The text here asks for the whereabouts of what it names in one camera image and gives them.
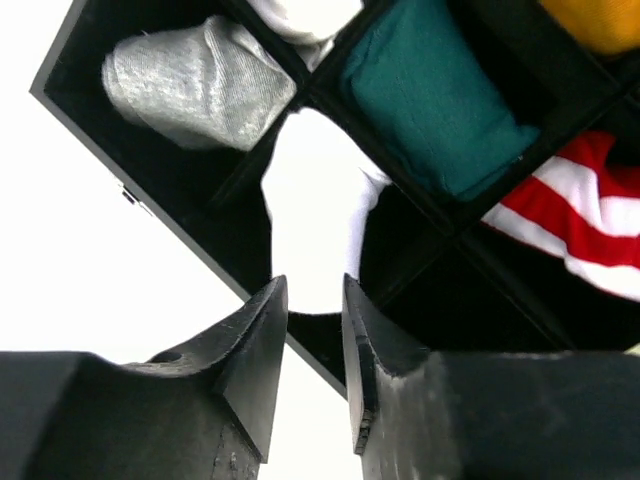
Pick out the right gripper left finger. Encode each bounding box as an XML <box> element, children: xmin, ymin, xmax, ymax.
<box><xmin>119</xmin><ymin>277</ymin><xmax>288</xmax><ymax>479</ymax></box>

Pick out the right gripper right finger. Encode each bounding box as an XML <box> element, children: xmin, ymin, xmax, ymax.
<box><xmin>342</xmin><ymin>276</ymin><xmax>435</xmax><ymax>479</ymax></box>

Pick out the red white striped sock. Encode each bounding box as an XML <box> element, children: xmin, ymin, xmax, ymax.
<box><xmin>482</xmin><ymin>131</ymin><xmax>639</xmax><ymax>301</ymax></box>

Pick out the teal rolled sock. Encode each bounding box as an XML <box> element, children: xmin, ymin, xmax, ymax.
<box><xmin>339</xmin><ymin>1</ymin><xmax>540</xmax><ymax>201</ymax></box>

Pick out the grey white rolled sock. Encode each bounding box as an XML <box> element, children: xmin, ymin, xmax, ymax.
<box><xmin>101</xmin><ymin>15</ymin><xmax>296</xmax><ymax>151</ymax></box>

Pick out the white black rolled sock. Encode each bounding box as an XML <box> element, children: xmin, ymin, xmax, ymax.
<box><xmin>248</xmin><ymin>0</ymin><xmax>364</xmax><ymax>72</ymax></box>

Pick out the orange rolled sock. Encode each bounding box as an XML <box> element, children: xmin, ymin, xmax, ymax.
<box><xmin>540</xmin><ymin>0</ymin><xmax>639</xmax><ymax>56</ymax></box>

